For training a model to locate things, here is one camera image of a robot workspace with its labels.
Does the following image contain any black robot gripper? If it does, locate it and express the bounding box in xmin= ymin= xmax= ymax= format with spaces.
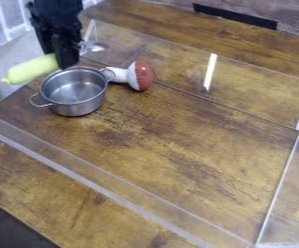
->
xmin=24 ymin=0 xmax=83 ymax=70

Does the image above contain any green handled metal spoon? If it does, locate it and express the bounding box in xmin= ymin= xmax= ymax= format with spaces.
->
xmin=0 ymin=53 xmax=59 ymax=85

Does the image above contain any small stainless steel pot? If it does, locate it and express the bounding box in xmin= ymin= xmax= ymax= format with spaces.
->
xmin=28 ymin=66 xmax=115 ymax=117

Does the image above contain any red and white toy mushroom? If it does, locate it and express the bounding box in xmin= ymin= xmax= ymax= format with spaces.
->
xmin=102 ymin=61 xmax=154 ymax=91

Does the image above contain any black strip on table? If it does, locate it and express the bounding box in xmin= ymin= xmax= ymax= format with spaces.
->
xmin=192 ymin=3 xmax=278 ymax=30

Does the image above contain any clear acrylic enclosure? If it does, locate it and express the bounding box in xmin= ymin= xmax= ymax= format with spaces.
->
xmin=0 ymin=19 xmax=299 ymax=248

